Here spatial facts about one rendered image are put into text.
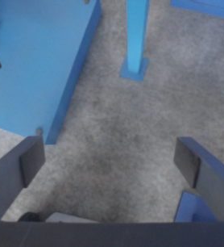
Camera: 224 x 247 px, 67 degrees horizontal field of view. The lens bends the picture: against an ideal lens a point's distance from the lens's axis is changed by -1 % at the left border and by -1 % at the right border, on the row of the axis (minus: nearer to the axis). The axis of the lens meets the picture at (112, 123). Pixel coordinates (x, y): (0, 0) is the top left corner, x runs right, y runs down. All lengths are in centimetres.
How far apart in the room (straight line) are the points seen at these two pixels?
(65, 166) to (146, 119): 50
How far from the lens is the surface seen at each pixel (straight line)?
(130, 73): 100
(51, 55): 101
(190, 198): 100
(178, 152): 16
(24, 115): 97
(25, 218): 100
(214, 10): 124
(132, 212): 99
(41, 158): 17
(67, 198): 102
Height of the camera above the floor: 93
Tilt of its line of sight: 81 degrees down
